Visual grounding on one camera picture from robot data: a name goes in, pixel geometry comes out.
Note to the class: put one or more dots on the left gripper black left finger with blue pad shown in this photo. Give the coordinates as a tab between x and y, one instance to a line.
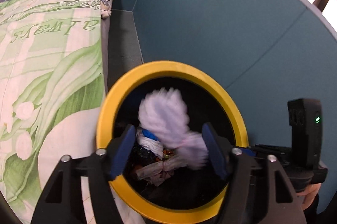
61	198

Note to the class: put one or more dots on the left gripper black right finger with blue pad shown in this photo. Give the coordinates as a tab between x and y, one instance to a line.
257	192

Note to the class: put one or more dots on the white tissue bundle pink band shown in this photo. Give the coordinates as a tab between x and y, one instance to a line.
156	173

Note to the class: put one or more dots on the blue glove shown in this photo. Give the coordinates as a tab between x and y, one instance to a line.
149	135

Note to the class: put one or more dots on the lavender foam net bundle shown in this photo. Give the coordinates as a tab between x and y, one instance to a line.
164	113

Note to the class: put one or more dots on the yellow rimmed black trash bin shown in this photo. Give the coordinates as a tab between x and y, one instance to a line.
104	133

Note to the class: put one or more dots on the person's right hand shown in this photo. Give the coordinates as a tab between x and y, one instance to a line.
309	195

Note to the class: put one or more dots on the green floral quilt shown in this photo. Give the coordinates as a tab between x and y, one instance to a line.
53	83

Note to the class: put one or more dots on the black tracking camera box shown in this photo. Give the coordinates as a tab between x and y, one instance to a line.
305	120

